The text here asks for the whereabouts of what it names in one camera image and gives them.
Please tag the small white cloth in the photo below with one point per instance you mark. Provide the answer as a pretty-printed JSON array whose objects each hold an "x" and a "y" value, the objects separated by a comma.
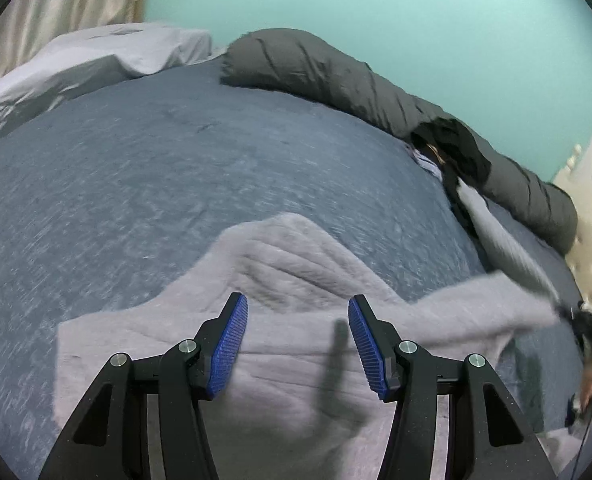
[{"x": 426, "y": 162}]

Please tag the beige striped curtain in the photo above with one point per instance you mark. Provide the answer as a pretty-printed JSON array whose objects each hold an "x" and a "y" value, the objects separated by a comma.
[{"x": 61, "y": 5}]

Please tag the grey fleece pants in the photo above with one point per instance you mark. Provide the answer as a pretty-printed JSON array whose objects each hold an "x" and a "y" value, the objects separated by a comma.
[{"x": 286, "y": 270}]

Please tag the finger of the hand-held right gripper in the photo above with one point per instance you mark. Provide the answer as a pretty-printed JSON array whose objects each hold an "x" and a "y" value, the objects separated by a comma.
[{"x": 568, "y": 310}]

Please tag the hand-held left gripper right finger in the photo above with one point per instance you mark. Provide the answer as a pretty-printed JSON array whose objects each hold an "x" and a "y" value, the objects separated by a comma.
[{"x": 368, "y": 350}]

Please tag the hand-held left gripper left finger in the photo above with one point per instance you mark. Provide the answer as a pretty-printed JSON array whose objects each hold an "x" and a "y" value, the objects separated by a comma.
[{"x": 228, "y": 345}]

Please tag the light grey pillow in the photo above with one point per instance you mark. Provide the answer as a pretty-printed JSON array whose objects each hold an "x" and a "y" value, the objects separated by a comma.
[{"x": 86, "y": 60}]

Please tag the rolled dark grey duvet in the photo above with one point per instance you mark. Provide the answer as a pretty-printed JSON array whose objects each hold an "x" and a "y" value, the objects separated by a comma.
[{"x": 346, "y": 80}]

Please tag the black garment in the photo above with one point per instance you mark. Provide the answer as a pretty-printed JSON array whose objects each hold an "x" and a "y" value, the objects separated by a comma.
[{"x": 456, "y": 150}]

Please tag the blue patterned bed sheet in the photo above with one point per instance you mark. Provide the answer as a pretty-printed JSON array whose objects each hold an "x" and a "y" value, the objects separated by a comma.
[{"x": 126, "y": 175}]

